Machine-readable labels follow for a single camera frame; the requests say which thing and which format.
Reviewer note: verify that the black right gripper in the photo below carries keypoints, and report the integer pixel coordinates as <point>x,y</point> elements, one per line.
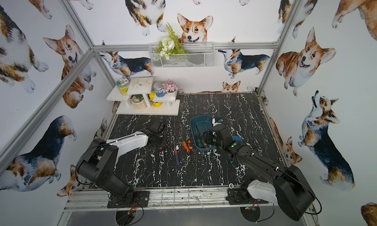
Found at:
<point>211,134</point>

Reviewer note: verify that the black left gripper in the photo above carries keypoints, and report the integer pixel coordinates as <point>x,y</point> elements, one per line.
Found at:
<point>159,138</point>

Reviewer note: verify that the green black screwdriver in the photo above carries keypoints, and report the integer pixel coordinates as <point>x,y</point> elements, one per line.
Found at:
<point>199,138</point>

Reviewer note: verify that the red handle screwdriver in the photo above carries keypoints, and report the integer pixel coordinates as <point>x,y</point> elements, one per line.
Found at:
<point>176,152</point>

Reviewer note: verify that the orange handle screwdriver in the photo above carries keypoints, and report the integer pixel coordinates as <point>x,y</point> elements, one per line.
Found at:
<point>186,142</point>

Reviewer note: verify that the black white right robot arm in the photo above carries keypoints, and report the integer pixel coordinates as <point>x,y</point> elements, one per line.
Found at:
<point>285,186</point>

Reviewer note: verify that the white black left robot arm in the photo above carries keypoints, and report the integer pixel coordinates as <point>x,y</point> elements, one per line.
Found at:
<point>98,163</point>

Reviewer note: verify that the teal plastic storage box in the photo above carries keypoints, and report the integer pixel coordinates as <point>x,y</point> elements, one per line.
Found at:
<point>204,123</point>

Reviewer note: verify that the white wooden tiered shelf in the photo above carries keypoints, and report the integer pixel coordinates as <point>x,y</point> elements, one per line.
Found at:
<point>144,86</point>

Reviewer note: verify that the cream bubble plant pot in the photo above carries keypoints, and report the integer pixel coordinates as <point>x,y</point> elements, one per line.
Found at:
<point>138,101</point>

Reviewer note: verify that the yellow fertilizer bottle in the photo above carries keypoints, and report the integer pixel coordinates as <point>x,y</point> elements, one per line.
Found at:
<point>152,96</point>

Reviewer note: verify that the blue cylindrical can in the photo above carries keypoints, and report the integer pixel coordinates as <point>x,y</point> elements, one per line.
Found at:
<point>158,88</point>

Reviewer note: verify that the white flower pot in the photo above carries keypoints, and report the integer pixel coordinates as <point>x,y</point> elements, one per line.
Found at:
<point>170,90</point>

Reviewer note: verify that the green white artificial flowers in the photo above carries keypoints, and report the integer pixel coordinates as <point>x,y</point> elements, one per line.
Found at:
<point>170,45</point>

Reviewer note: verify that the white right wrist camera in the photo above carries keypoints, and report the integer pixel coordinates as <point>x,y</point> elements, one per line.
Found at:
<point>217,121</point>

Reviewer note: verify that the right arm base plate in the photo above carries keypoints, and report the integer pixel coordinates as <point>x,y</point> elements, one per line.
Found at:
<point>241,196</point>

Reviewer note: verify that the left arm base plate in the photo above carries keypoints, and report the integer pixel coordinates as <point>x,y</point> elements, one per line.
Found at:
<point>133,199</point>

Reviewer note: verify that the white wire wall basket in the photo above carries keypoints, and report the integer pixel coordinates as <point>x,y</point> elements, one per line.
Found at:
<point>198,55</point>

